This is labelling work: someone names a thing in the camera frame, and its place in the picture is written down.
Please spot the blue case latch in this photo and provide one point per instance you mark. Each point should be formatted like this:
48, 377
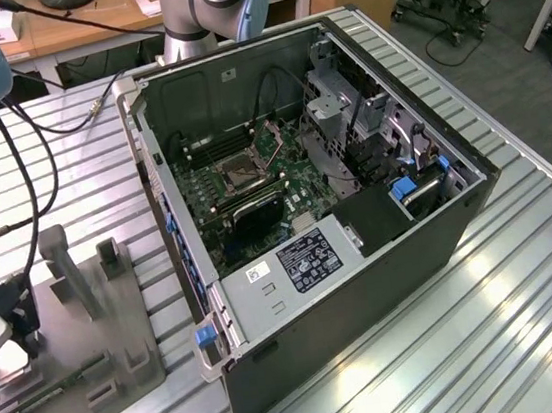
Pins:
205, 337

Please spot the black graphics card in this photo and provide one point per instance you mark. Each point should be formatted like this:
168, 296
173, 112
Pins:
257, 214

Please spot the green motherboard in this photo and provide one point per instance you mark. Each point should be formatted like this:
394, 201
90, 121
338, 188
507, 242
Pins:
296, 164

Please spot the blue slot clip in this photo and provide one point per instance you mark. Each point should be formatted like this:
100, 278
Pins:
169, 223

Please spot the small white box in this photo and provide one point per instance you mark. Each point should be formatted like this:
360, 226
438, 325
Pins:
7, 28

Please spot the wooden desk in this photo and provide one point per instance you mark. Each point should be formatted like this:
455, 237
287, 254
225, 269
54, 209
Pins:
106, 11

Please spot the green RAM stick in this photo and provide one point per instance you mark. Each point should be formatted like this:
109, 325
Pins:
45, 396

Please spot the CPU socket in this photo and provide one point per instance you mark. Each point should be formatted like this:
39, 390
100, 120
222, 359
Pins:
241, 173

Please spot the black RAM slot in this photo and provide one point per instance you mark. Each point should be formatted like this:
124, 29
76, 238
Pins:
219, 134
223, 146
225, 151
221, 140

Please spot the blue disk carrier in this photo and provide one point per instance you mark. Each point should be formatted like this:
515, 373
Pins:
401, 188

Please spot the grey metal drive cage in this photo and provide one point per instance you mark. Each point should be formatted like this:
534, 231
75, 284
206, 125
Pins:
329, 109

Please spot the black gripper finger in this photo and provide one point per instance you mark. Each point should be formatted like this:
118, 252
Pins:
32, 342

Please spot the grey power supply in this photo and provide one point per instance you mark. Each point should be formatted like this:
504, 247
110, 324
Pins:
263, 309

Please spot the grey parts rack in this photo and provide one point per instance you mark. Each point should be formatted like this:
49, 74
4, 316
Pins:
80, 331

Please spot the black open PC case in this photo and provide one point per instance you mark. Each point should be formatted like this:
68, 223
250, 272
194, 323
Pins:
345, 319

